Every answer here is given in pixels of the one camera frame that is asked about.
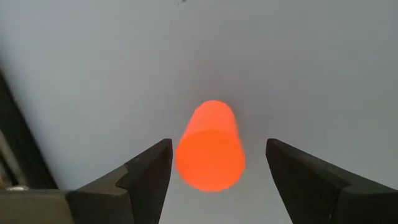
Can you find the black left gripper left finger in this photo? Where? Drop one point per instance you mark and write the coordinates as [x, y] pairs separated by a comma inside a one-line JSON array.
[[146, 186]]

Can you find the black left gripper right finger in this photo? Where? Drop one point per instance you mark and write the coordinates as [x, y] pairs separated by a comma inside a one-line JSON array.
[[311, 193]]

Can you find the orange cylinder block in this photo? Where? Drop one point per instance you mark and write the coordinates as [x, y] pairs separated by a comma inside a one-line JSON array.
[[210, 155]]

